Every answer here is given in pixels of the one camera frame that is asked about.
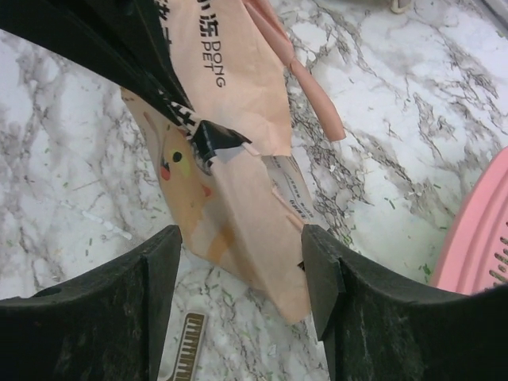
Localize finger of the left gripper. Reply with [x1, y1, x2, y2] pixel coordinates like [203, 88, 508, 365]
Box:
[1, 1, 198, 134]

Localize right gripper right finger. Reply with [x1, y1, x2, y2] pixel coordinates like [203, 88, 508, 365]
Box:
[301, 225, 507, 380]

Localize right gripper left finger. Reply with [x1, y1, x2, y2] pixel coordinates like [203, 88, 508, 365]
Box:
[1, 225, 182, 380]

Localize pink green litter box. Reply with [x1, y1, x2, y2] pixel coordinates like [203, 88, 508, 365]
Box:
[430, 148, 507, 294]

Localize beige cat litter bag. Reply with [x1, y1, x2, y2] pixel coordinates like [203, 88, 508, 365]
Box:
[121, 1, 345, 324]

